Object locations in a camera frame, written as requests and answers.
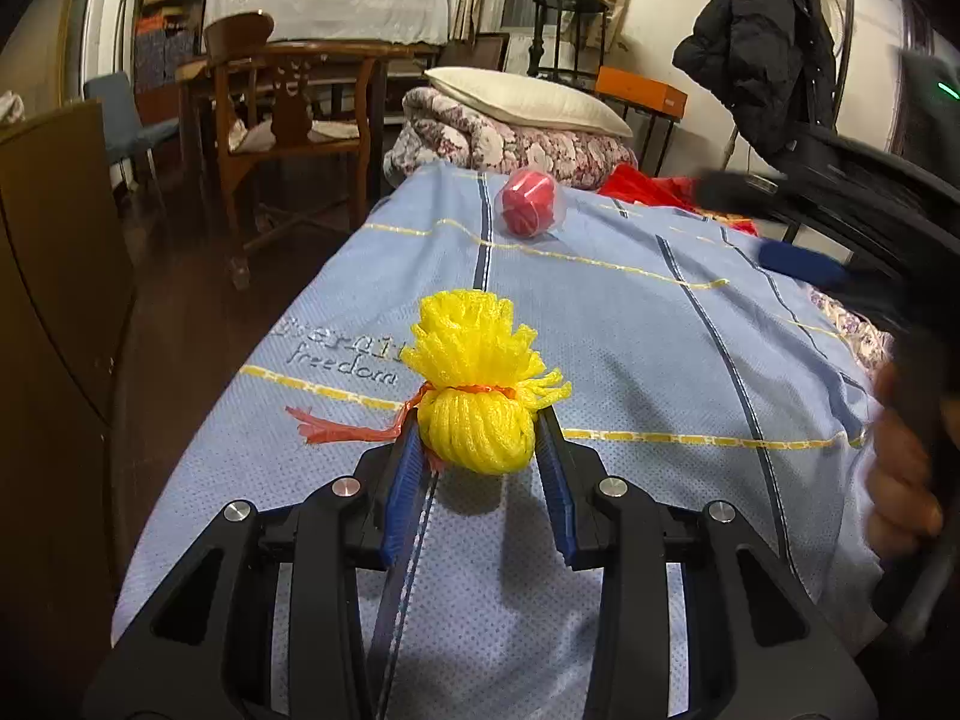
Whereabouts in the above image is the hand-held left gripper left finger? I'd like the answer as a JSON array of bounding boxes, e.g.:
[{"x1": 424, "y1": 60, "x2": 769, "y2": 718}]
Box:
[{"x1": 82, "y1": 411, "x2": 423, "y2": 720}]

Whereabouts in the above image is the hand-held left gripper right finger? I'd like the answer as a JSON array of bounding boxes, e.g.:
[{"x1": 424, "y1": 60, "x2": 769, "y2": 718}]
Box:
[{"x1": 535, "y1": 405, "x2": 878, "y2": 720}]

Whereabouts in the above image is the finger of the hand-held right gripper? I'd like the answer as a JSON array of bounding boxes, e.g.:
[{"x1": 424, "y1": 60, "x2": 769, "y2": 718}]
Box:
[
  {"x1": 694, "y1": 169, "x2": 796, "y2": 217},
  {"x1": 757, "y1": 238, "x2": 860, "y2": 293}
]

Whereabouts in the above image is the yellow foam fruit net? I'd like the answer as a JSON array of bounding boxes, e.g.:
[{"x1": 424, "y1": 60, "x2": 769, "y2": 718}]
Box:
[{"x1": 285, "y1": 289, "x2": 572, "y2": 478}]

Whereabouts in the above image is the person's right hand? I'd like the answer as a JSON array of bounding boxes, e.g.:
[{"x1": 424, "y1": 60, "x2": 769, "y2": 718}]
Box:
[{"x1": 866, "y1": 364, "x2": 946, "y2": 560}]

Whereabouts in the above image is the purple floral sheet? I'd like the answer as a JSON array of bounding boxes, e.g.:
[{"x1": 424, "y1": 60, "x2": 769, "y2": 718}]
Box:
[{"x1": 808, "y1": 286, "x2": 895, "y2": 374}]

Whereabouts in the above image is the red printed blanket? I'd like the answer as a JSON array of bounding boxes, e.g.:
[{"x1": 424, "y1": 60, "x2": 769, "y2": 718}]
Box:
[{"x1": 596, "y1": 163, "x2": 760, "y2": 235}]

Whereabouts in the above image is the orange box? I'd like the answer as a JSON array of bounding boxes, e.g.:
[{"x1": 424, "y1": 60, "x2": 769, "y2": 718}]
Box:
[{"x1": 595, "y1": 66, "x2": 689, "y2": 122}]

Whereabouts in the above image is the black padded jacket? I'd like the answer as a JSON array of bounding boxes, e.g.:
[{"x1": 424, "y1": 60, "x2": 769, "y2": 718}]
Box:
[{"x1": 672, "y1": 0, "x2": 838, "y2": 167}]

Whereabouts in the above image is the light blue striped blanket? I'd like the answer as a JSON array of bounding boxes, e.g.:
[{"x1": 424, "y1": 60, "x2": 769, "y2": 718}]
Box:
[{"x1": 112, "y1": 161, "x2": 893, "y2": 720}]

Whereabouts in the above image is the red ball in clear bag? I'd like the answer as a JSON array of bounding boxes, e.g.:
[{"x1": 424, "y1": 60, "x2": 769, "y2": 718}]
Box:
[{"x1": 494, "y1": 169, "x2": 565, "y2": 238}]

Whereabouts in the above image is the white pillow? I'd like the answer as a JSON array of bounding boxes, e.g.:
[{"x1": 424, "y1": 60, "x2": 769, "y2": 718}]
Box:
[{"x1": 424, "y1": 66, "x2": 635, "y2": 140}]

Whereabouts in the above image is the black metal plant stand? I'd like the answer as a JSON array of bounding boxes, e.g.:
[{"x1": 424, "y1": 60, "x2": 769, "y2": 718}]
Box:
[{"x1": 531, "y1": 0, "x2": 611, "y2": 85}]

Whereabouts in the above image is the folded floral quilt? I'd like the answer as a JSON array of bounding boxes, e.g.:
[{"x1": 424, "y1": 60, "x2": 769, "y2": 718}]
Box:
[{"x1": 383, "y1": 86, "x2": 640, "y2": 193}]

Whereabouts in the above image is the wooden table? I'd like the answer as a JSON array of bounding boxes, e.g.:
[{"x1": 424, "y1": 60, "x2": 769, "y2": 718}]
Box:
[{"x1": 176, "y1": 41, "x2": 445, "y2": 192}]

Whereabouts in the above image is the wooden armchair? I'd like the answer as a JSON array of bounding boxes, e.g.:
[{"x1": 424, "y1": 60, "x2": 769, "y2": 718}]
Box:
[{"x1": 201, "y1": 12, "x2": 385, "y2": 291}]

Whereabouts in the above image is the wooden cabinet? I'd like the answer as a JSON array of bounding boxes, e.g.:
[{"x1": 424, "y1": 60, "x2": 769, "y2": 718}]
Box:
[{"x1": 0, "y1": 99, "x2": 137, "y2": 665}]

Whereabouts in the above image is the blue chair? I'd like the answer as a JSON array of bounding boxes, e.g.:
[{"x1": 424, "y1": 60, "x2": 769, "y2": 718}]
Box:
[{"x1": 82, "y1": 72, "x2": 182, "y2": 192}]

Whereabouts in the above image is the shelf with cardboard boxes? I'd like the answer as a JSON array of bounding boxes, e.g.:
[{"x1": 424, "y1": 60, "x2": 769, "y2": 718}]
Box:
[{"x1": 133, "y1": 0, "x2": 212, "y2": 92}]

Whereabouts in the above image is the black metal bed frame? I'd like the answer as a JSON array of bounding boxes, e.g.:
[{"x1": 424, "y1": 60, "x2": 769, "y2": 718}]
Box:
[{"x1": 795, "y1": 0, "x2": 860, "y2": 122}]

